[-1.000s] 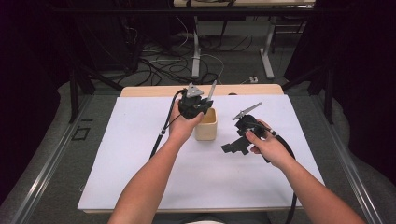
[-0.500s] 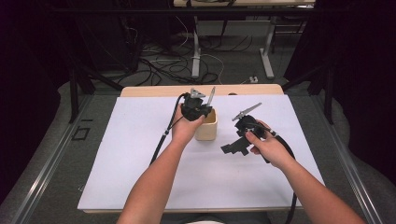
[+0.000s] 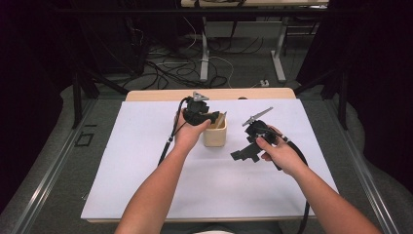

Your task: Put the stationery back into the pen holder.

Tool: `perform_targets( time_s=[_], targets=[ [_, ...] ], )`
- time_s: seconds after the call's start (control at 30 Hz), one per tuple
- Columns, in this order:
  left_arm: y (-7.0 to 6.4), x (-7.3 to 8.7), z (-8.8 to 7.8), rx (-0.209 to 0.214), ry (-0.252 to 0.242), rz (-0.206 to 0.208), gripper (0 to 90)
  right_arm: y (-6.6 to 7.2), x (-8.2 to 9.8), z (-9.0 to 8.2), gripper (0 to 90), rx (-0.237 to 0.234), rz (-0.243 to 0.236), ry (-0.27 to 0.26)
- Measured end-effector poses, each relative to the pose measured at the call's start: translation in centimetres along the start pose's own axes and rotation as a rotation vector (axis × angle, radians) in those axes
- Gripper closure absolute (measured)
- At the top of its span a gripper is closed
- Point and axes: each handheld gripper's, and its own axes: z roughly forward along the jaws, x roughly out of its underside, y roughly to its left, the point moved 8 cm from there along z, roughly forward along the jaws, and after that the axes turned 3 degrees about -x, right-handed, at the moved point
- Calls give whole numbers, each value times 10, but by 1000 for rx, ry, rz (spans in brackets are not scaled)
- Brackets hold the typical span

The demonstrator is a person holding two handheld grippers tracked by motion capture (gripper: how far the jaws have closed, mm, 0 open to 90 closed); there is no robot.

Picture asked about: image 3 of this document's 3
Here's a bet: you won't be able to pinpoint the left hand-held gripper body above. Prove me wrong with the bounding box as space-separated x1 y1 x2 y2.
182 91 212 127

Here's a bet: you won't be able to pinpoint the white floor cable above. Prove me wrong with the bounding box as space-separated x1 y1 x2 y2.
181 16 236 90

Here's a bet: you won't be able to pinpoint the person's right hand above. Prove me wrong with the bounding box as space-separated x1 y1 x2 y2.
255 126 309 178

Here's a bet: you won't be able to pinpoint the metal floor rail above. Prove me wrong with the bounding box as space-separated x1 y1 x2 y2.
11 97 96 234
323 97 401 234

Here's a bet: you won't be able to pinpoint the black floor cables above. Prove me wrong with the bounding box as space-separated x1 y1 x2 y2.
139 33 265 91

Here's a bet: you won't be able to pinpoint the clear pink pen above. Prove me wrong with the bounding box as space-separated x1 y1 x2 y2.
216 111 228 130

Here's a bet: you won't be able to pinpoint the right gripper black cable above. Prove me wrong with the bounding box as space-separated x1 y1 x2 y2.
259 126 312 234

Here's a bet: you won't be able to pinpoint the person's left hand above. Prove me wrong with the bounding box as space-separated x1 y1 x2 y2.
173 112 212 151

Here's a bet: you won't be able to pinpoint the wooden table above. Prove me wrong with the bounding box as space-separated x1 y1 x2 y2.
86 87 325 224

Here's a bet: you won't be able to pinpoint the black metal stand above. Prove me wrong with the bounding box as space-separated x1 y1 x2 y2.
293 67 349 132
71 62 130 130

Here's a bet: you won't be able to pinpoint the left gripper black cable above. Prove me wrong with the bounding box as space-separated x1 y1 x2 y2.
157 97 192 167

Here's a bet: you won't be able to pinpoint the cream pen holder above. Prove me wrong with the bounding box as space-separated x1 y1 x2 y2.
203 111 228 148

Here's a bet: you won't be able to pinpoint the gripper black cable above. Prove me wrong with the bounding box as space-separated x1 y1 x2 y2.
157 97 192 167
259 126 312 234

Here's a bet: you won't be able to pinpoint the white-legged desk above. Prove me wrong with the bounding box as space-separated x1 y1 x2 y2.
180 0 330 83

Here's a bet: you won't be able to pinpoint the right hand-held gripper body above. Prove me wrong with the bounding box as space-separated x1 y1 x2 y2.
242 106 279 146

